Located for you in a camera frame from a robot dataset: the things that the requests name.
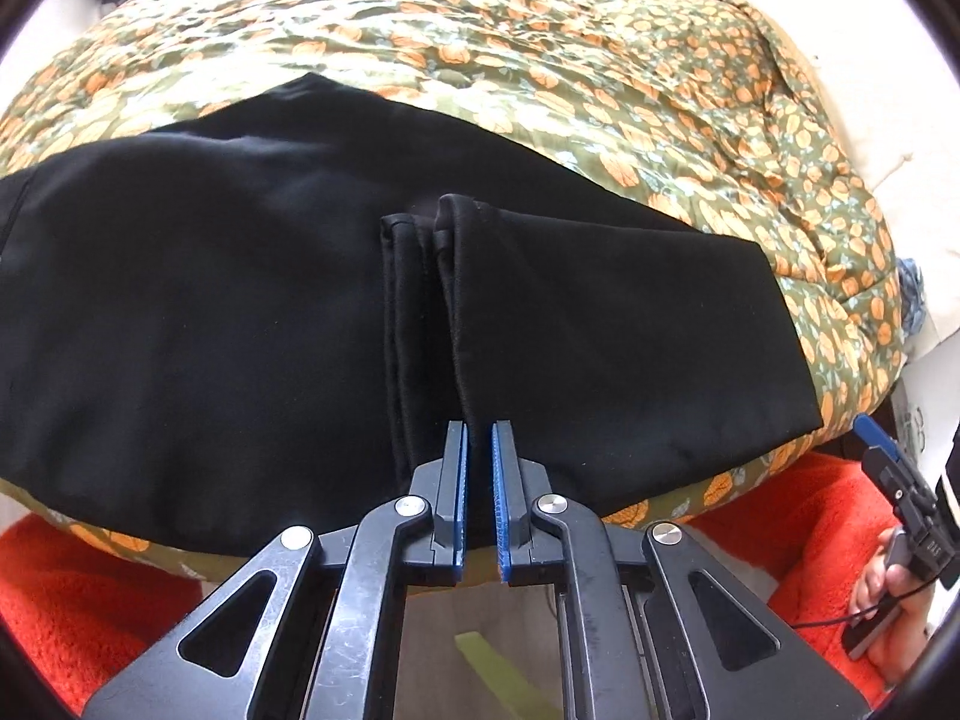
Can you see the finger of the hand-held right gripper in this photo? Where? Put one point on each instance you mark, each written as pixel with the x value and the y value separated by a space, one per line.
pixel 874 436

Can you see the blue and white crumpled cloth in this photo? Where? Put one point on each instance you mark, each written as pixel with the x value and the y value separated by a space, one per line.
pixel 912 292

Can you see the yellow-green strip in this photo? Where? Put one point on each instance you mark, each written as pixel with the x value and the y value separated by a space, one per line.
pixel 499 671

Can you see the pumpkin print green quilt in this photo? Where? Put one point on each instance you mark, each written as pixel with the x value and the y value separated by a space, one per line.
pixel 600 75

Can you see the black pants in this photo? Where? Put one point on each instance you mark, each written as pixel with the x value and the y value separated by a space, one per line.
pixel 225 277

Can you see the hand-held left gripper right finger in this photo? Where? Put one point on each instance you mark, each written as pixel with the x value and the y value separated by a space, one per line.
pixel 501 480

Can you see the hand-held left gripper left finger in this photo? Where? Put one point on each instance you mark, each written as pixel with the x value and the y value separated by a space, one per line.
pixel 459 480

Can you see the person's right hand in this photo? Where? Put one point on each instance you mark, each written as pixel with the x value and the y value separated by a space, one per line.
pixel 877 592

